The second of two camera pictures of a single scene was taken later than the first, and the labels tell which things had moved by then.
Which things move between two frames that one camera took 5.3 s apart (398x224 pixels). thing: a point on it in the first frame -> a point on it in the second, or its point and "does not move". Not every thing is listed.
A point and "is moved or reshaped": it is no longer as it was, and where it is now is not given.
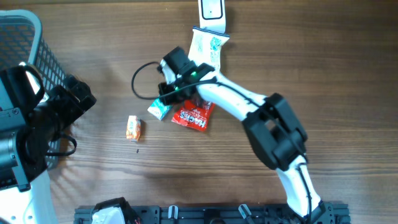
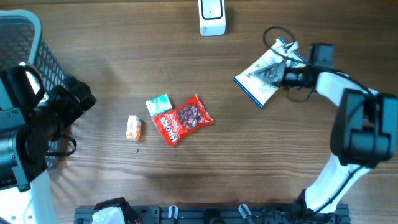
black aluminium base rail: [316, 213] does not move
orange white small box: [133, 131] does not move
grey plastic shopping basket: [20, 42] does not move
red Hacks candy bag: [194, 116] is moved or reshaped
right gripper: [165, 88] -> [277, 75]
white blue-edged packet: [205, 47] -> [280, 51]
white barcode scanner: [212, 15] does not move
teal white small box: [158, 109] is moved or reshaped
